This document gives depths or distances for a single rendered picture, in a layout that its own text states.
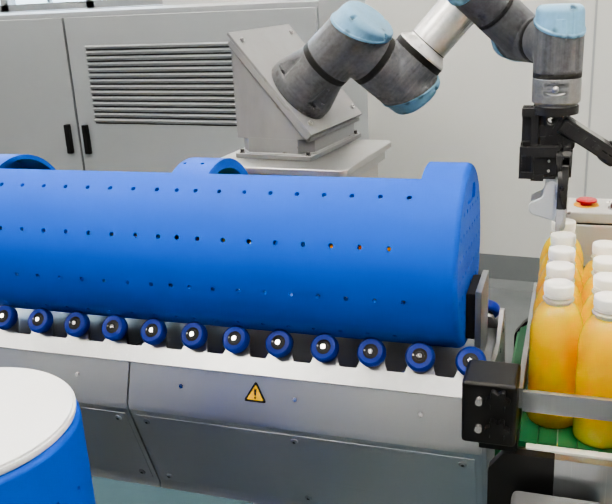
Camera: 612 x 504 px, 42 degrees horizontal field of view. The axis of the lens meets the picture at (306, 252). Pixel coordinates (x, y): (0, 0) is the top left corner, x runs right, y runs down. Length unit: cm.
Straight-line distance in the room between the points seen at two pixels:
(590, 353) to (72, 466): 65
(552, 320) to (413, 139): 306
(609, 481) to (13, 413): 75
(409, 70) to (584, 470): 89
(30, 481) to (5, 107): 283
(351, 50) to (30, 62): 209
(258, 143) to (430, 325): 72
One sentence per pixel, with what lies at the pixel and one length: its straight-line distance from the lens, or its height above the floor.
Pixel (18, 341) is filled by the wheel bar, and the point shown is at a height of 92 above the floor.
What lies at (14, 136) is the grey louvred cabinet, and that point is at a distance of 366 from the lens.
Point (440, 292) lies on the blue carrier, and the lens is 113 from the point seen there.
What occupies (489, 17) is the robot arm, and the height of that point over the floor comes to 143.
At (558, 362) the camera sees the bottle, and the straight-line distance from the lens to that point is 113.
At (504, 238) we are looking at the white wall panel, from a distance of 414.
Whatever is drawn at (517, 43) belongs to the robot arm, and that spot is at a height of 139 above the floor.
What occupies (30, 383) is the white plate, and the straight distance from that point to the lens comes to 109.
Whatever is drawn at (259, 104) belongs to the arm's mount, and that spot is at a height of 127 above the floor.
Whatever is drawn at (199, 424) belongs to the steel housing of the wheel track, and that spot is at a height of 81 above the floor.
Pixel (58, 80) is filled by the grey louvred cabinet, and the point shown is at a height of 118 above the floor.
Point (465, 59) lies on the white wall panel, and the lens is 400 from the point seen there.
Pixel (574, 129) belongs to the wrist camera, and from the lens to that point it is 134.
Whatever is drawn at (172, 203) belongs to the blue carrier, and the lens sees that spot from 126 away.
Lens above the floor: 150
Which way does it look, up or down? 18 degrees down
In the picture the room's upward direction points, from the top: 3 degrees counter-clockwise
